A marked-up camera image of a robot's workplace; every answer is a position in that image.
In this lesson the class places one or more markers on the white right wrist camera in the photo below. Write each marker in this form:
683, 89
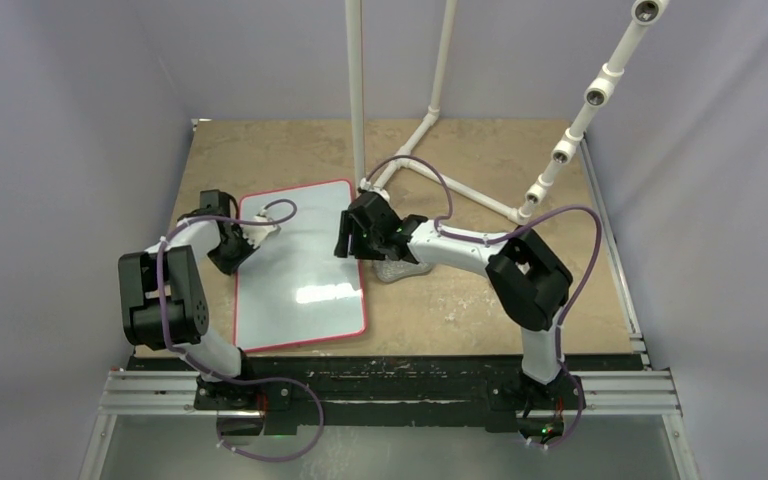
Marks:
382, 193

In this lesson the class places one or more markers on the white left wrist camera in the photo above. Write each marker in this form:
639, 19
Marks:
259, 228

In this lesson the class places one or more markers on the aluminium frame rails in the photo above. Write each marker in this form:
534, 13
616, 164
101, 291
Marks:
623, 386

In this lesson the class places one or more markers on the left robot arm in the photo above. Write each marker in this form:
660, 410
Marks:
163, 301

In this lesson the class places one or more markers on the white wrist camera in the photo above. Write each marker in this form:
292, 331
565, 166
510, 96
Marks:
382, 193
259, 228

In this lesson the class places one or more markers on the white PVC pipe frame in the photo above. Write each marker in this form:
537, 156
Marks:
491, 59

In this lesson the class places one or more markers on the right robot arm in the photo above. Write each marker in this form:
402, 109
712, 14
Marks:
530, 281

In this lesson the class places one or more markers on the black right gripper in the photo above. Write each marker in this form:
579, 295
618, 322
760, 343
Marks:
341, 248

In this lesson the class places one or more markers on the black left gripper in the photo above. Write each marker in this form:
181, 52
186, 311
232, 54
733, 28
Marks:
227, 267

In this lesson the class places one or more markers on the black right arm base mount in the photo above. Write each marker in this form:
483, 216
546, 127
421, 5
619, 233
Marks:
534, 410

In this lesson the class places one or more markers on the white board with pink rim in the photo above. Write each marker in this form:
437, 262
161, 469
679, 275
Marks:
293, 291

